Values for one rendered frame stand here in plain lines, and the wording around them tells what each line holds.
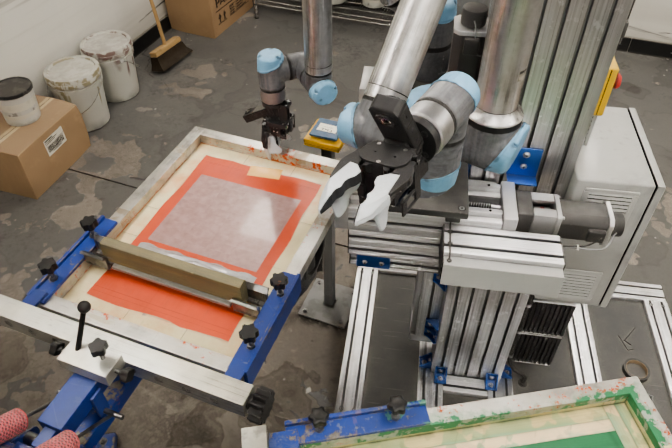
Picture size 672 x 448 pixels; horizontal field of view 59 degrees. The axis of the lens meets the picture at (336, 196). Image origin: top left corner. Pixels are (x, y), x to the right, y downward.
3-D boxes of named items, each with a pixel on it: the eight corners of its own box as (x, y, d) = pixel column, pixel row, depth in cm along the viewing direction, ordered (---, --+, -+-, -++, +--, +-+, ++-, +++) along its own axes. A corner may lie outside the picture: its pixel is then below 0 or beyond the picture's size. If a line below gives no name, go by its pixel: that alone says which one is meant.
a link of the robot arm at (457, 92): (479, 120, 97) (488, 74, 91) (451, 155, 90) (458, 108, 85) (435, 105, 100) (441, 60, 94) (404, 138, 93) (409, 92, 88)
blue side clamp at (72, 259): (108, 231, 172) (101, 214, 167) (122, 236, 170) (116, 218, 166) (34, 311, 151) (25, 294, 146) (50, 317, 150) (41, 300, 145)
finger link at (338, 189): (325, 240, 76) (373, 203, 81) (319, 204, 72) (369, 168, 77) (308, 230, 78) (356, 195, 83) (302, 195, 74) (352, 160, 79)
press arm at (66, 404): (97, 362, 134) (91, 349, 131) (119, 370, 133) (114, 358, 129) (44, 431, 123) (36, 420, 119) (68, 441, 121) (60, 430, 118)
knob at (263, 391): (252, 392, 130) (249, 374, 125) (276, 401, 129) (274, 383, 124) (236, 423, 125) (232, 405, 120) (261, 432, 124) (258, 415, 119)
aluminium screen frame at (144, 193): (197, 135, 204) (195, 125, 201) (358, 174, 188) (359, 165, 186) (35, 311, 150) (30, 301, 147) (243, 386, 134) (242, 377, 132)
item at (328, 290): (316, 278, 280) (310, 107, 215) (360, 291, 274) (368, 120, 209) (297, 314, 265) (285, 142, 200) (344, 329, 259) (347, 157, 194)
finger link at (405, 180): (402, 205, 73) (421, 164, 79) (401, 196, 72) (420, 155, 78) (365, 200, 74) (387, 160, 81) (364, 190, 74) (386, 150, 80)
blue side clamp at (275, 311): (284, 285, 157) (282, 268, 152) (301, 291, 156) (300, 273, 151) (229, 382, 136) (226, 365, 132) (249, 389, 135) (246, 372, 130)
